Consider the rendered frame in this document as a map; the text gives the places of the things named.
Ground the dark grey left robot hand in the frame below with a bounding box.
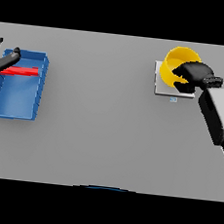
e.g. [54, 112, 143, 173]
[0, 37, 23, 76]

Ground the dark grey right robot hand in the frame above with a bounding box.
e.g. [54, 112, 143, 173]
[169, 58, 224, 98]

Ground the red beaker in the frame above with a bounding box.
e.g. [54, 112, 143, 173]
[0, 63, 40, 80]

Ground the yellow bowl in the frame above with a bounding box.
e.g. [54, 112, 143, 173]
[158, 44, 204, 92]

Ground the blue tray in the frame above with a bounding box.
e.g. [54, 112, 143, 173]
[0, 47, 52, 124]

